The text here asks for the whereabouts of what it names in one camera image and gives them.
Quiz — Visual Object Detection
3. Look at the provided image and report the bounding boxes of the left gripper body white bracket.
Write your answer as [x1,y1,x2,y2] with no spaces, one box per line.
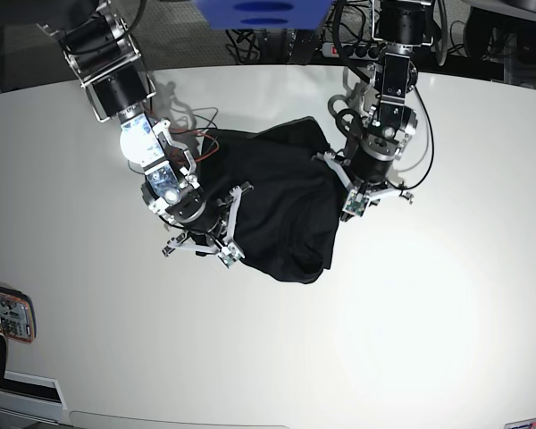
[312,151,414,220]

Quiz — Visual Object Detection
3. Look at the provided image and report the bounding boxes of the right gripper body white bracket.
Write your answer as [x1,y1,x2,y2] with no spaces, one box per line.
[162,181,254,268]

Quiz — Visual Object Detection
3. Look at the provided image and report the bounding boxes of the black T-shirt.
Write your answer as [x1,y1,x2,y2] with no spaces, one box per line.
[199,117,346,284]

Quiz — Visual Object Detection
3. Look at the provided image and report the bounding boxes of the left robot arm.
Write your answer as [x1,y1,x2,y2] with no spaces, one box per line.
[316,1,436,222]

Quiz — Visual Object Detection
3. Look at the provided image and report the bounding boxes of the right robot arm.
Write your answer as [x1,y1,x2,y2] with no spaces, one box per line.
[38,1,252,267]

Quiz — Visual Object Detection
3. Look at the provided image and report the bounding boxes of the blue plastic box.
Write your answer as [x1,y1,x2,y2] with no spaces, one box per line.
[192,0,331,29]

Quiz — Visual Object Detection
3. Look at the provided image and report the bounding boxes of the white tray at table edge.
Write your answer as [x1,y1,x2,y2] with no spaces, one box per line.
[0,370,67,425]

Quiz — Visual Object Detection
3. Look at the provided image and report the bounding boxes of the small sticker label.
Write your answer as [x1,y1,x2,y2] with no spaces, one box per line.
[504,417,536,429]

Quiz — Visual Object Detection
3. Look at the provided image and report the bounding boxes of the black power strip red switch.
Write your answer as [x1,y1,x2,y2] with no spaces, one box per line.
[321,42,385,61]

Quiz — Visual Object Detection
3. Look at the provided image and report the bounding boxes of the tangled black cables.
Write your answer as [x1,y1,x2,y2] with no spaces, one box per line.
[224,0,385,66]

